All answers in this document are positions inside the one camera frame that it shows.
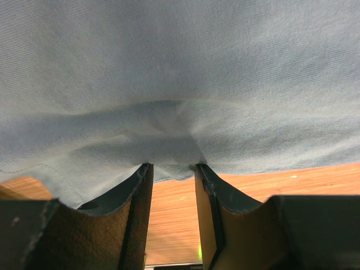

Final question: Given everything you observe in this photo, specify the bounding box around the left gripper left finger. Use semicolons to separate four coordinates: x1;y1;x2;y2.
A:
1;164;154;269

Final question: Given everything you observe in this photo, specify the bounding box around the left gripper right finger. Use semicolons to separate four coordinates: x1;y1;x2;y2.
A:
195;164;359;269

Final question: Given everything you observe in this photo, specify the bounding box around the grey-blue t-shirt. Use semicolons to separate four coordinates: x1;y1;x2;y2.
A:
1;1;359;208

